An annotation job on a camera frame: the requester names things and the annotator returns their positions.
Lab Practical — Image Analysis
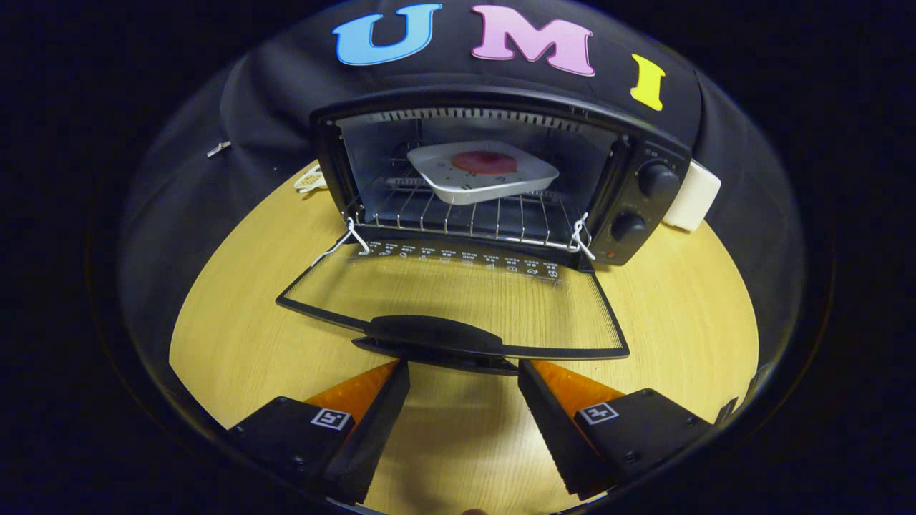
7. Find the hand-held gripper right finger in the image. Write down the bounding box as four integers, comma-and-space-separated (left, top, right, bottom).
517, 359, 716, 501

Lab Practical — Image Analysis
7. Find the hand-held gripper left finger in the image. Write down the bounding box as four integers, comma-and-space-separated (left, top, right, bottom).
228, 359, 411, 505

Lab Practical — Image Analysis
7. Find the black toaster oven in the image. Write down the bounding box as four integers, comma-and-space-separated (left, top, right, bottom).
276, 84, 693, 376

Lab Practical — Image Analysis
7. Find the white square plate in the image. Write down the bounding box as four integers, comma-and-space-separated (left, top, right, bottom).
406, 140, 560, 206

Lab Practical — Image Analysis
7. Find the pink ham slice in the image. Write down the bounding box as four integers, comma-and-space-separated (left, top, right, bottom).
452, 150, 517, 175

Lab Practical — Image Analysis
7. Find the white pop-up toaster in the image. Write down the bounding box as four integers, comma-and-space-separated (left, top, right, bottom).
662, 160, 722, 232

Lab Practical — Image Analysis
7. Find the black backdrop cloth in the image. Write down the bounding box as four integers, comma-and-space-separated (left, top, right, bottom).
118, 0, 806, 373

